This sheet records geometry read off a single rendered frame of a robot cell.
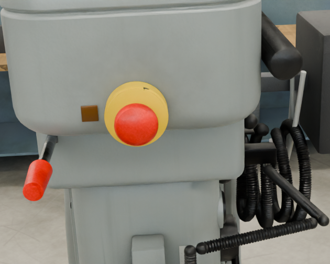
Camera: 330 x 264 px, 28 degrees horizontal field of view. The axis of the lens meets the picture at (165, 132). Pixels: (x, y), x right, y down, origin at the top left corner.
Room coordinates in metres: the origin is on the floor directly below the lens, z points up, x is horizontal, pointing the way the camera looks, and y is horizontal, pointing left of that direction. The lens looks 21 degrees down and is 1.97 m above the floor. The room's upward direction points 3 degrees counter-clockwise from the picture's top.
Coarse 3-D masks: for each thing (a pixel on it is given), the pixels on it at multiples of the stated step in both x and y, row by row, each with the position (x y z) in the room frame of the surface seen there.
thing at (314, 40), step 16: (304, 16) 1.17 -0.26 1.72; (320, 16) 1.16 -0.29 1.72; (304, 32) 1.14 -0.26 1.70; (320, 32) 1.05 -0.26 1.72; (304, 48) 1.14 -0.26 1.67; (320, 48) 1.03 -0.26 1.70; (304, 64) 1.14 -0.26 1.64; (320, 64) 1.03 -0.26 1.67; (320, 80) 1.03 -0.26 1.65; (304, 96) 1.13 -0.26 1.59; (320, 96) 1.03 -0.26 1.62; (304, 112) 1.13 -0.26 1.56; (320, 112) 1.03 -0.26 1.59; (304, 128) 1.12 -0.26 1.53; (320, 128) 1.02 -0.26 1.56; (320, 144) 1.02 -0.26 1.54
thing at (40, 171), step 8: (48, 136) 0.68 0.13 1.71; (56, 136) 0.69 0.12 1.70; (48, 144) 0.66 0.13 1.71; (48, 152) 0.64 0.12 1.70; (40, 160) 0.60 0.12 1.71; (48, 160) 0.62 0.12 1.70; (32, 168) 0.59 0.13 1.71; (40, 168) 0.58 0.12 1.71; (48, 168) 0.59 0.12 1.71; (32, 176) 0.57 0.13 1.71; (40, 176) 0.57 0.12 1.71; (48, 176) 0.58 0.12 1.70; (24, 184) 0.56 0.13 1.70; (32, 184) 0.55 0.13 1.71; (40, 184) 0.56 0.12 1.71; (24, 192) 0.55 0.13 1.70; (32, 192) 0.55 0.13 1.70; (40, 192) 0.55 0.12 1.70; (32, 200) 0.55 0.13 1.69
